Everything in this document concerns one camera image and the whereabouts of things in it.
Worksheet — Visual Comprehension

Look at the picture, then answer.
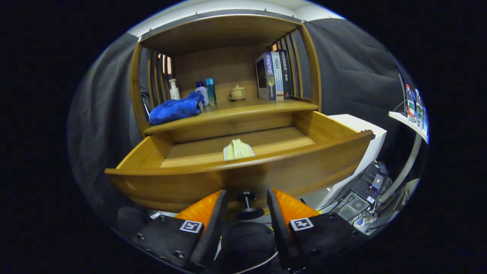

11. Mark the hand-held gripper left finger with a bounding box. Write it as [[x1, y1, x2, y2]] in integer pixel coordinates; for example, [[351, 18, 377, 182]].
[[129, 190, 229, 272]]

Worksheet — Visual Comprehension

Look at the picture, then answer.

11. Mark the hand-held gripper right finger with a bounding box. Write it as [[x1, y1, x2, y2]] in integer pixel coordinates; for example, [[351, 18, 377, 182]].
[[266, 188, 369, 272]]

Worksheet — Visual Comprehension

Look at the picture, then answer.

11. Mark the wooden drawer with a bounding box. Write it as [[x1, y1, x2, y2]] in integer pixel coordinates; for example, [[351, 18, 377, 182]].
[[105, 110, 375, 220]]

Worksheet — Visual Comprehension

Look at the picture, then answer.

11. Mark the wooden countertop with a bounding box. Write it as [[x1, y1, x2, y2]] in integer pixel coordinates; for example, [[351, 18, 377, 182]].
[[144, 97, 319, 135]]

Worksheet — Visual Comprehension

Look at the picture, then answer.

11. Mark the dark cloth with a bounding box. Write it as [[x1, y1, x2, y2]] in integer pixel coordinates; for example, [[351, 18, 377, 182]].
[[219, 222, 278, 274]]

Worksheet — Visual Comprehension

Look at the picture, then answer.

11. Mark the black electronics box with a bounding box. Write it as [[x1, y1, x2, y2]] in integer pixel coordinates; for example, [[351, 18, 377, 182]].
[[337, 188, 375, 222]]

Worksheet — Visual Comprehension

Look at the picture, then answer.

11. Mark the blue towel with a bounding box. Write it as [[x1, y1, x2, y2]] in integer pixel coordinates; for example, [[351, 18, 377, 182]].
[[148, 91, 205, 126]]

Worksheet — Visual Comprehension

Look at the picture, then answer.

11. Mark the white box unit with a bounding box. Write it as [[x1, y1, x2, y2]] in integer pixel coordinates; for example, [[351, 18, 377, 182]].
[[301, 114, 387, 210]]

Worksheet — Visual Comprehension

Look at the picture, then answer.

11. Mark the white bottle blue cap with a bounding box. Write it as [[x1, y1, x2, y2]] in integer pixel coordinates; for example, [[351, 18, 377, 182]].
[[195, 81, 210, 107]]

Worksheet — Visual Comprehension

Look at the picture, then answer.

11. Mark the teal clear bottle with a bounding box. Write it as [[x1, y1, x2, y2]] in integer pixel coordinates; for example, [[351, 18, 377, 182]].
[[205, 78, 217, 106]]

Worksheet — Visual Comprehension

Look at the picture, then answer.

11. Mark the pale spine book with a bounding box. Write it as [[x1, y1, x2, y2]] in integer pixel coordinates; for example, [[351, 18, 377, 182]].
[[271, 51, 285, 100]]

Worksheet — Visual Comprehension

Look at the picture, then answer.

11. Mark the blue spine book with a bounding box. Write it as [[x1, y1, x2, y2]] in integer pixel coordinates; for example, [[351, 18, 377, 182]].
[[255, 53, 276, 101]]

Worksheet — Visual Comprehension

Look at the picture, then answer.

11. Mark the white side table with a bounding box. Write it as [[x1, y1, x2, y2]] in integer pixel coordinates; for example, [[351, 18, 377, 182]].
[[375, 111, 429, 213]]

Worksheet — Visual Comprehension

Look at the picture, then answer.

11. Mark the red label water bottle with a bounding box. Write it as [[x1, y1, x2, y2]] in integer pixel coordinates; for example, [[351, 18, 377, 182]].
[[405, 84, 416, 122]]

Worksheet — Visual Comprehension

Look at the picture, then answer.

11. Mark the green label water bottle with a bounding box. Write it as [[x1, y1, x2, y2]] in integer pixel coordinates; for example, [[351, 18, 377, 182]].
[[415, 89, 423, 128]]

